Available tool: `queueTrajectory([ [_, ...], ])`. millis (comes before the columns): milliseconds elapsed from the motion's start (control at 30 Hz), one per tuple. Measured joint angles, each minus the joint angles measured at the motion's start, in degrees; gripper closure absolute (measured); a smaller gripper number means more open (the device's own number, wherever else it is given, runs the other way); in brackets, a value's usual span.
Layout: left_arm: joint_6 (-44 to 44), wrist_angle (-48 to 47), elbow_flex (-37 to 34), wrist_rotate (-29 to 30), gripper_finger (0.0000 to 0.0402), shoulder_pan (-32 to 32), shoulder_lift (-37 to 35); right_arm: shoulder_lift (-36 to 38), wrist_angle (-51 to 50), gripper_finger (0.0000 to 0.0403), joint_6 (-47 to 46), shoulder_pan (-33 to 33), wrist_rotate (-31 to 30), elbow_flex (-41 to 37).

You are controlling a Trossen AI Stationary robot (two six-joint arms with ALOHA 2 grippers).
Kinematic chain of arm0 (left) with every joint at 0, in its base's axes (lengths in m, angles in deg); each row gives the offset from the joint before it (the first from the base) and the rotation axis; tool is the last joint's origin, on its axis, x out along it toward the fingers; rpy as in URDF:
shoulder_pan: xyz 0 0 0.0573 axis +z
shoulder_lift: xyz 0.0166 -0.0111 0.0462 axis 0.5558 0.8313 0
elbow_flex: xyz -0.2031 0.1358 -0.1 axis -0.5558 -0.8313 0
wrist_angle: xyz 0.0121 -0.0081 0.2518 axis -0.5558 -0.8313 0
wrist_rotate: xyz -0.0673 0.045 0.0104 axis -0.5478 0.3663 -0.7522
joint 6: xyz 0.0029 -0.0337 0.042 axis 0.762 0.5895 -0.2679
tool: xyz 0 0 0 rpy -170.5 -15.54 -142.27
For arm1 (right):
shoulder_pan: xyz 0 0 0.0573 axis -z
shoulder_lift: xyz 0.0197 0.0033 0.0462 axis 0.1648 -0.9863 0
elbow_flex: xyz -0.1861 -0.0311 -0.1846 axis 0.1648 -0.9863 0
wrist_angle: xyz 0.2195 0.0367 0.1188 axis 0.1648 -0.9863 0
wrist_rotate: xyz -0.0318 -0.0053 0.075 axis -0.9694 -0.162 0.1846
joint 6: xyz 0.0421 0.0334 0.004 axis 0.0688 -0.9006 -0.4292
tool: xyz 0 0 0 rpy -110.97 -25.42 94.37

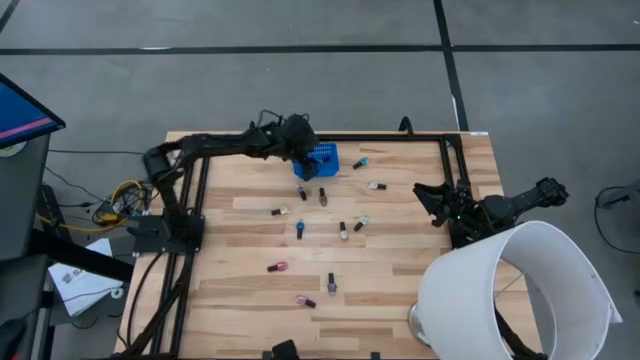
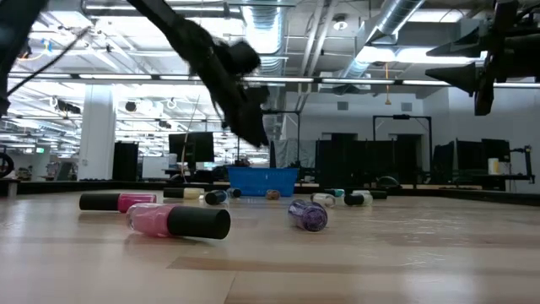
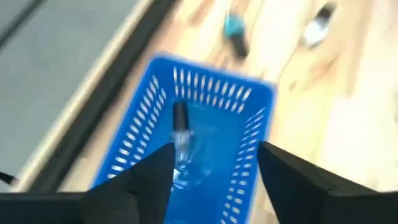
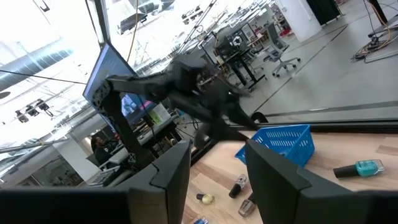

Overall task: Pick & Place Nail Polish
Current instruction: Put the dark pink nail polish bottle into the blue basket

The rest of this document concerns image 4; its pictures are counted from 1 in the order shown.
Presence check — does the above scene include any grey office chair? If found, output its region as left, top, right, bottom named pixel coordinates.
left=262, top=23, right=302, bottom=78

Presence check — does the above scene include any black ceiling spotlight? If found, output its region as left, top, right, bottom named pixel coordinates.
left=15, top=110, right=29, bottom=124
left=25, top=105, right=40, bottom=118
left=36, top=98, right=54, bottom=118

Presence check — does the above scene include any grey keyboard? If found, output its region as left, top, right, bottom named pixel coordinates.
left=86, top=166, right=122, bottom=187

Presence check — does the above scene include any blue plastic basket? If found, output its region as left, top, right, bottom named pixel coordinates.
left=234, top=124, right=315, bottom=168

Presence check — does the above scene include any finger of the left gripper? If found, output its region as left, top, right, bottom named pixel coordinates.
left=194, top=119, right=250, bottom=147
left=198, top=90, right=259, bottom=131

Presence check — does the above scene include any silver round ventilation duct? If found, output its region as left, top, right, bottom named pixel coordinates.
left=0, top=48, right=75, bottom=91

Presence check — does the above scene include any yellow nail polish bottle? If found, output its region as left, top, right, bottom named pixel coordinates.
left=195, top=192, right=216, bottom=205

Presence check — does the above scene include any person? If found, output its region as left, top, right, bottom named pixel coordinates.
left=90, top=136, right=118, bottom=167

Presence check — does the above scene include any teal nail polish bottle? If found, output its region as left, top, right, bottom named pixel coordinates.
left=332, top=159, right=386, bottom=179

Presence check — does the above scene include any thin black cable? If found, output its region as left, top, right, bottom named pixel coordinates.
left=0, top=70, right=88, bottom=85

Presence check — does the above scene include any black curved bracket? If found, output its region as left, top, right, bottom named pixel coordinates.
left=250, top=111, right=269, bottom=124

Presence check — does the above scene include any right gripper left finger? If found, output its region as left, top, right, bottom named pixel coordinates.
left=0, top=139, right=192, bottom=224

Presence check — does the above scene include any black standing desk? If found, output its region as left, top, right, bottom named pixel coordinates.
left=198, top=29, right=267, bottom=93

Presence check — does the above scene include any tall black cabinet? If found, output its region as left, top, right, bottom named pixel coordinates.
left=306, top=0, right=342, bottom=26

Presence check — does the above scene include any computer monitor blue screen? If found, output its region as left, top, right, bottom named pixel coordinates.
left=82, top=42, right=158, bottom=131

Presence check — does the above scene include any orange cable bundle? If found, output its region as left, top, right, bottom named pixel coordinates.
left=351, top=2, right=398, bottom=64

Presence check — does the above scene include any white square column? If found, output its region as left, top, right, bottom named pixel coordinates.
left=277, top=0, right=323, bottom=44

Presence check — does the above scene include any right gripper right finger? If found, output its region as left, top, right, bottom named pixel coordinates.
left=244, top=139, right=398, bottom=224

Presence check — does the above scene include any brown nail polish bottle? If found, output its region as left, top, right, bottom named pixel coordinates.
left=238, top=192, right=257, bottom=218

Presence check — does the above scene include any yellow hanging cable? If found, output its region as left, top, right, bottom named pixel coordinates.
left=126, top=0, right=140, bottom=63

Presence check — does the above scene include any green white booklet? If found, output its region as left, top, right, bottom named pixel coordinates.
left=148, top=103, right=172, bottom=126

